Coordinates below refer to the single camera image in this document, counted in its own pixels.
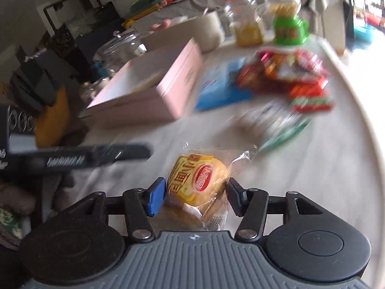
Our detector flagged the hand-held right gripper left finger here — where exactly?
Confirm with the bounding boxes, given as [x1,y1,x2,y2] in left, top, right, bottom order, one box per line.
[68,177,167,244]

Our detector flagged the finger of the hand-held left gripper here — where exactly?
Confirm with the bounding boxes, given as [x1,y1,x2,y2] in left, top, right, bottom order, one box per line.
[36,143,154,170]

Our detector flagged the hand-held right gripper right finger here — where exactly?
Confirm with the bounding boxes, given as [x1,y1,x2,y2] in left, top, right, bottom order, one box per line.
[225,178,327,242]

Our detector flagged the yellow bread packet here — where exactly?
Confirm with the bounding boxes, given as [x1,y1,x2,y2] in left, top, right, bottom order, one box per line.
[164,144,258,232]

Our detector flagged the pink cardboard box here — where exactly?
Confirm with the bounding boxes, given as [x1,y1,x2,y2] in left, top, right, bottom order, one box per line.
[79,38,204,122]

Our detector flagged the yellow cushion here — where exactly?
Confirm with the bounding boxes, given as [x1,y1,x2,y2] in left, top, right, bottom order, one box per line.
[34,85,72,149]

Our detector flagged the dark clothes on chair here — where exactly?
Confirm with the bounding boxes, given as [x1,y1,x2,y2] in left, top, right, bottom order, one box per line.
[10,47,66,115]

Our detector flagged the clear green snack packet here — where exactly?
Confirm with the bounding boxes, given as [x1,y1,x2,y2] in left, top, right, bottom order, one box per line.
[237,101,313,154]

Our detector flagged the glass jar with lid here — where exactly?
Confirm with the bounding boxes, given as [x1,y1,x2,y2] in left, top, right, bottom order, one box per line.
[93,30,148,77]

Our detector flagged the blue snack bag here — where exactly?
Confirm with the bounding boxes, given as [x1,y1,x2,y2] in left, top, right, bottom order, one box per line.
[194,60,254,111]

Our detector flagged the dark fish tank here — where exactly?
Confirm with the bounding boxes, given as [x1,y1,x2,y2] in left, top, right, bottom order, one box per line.
[37,0,121,59]

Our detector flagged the reddish round food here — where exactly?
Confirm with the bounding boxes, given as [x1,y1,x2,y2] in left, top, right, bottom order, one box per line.
[149,19,173,31]

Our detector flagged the pile of red snack packets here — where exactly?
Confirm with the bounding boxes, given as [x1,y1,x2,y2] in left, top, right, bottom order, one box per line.
[237,49,335,113]

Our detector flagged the white ceramic bowl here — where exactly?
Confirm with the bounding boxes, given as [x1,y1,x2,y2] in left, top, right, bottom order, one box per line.
[141,10,225,53]

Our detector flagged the row of plush toys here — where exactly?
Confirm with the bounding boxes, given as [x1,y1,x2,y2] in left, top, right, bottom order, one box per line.
[123,0,260,27]

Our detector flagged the clear jar with red lid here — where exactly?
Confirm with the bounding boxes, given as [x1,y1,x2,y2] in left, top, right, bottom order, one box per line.
[223,0,266,47]

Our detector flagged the green gumball machine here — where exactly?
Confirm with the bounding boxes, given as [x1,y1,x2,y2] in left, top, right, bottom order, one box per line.
[264,0,310,46]

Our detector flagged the grey sofa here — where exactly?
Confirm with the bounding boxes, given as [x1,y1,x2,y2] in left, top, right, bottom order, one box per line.
[129,0,350,55]

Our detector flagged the blue plastic basin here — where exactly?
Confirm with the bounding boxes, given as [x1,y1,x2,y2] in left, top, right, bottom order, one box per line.
[353,23,379,43]

